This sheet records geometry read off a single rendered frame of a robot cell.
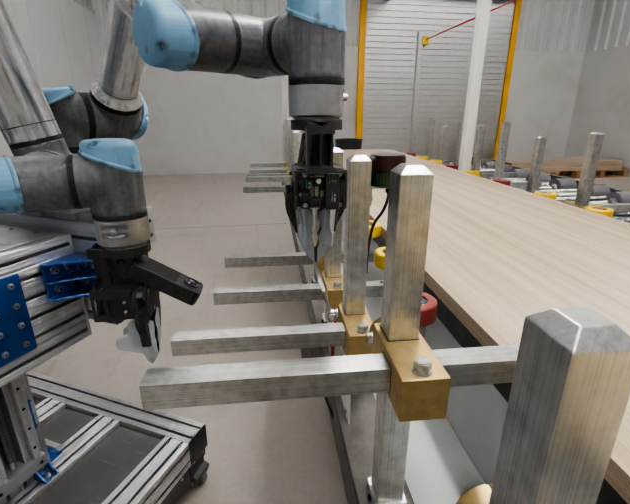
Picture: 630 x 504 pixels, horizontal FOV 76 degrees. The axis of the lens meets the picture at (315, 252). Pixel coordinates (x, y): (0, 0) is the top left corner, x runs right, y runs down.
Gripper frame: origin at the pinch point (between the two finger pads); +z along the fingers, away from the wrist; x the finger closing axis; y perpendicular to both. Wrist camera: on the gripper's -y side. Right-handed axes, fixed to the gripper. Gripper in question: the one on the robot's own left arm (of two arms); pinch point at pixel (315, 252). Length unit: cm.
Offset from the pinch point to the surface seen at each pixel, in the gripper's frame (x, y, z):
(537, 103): 586, -826, -36
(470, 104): 103, -161, -24
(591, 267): 61, -13, 11
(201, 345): -19.0, 0.1, 15.7
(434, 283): 25.1, -10.5, 11.3
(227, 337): -14.7, 0.0, 14.5
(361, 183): 8.0, -3.7, -10.1
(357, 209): 7.4, -3.7, -5.8
